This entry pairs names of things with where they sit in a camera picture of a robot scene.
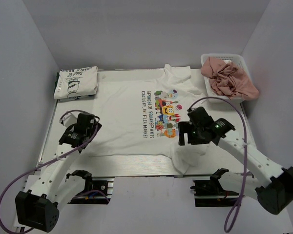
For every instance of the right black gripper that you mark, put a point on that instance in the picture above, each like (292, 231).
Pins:
(185, 127)

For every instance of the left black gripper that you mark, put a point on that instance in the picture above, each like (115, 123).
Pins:
(98, 127)

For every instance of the white graphic t-shirt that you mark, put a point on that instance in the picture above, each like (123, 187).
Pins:
(141, 117)

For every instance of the pink t-shirt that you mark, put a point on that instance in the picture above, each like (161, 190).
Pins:
(229, 80)

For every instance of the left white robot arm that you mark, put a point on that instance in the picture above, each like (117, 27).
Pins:
(39, 207)

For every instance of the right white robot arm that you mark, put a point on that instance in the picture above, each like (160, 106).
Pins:
(272, 184)

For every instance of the folded white Charlie Brown t-shirt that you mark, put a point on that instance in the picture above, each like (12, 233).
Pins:
(76, 83)

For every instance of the white plastic basket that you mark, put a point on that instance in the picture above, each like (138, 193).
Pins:
(227, 58)

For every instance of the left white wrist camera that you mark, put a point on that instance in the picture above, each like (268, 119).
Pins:
(67, 120)

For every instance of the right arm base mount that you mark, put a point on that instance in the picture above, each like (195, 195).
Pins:
(209, 193)

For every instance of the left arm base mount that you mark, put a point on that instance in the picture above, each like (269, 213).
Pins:
(97, 190)

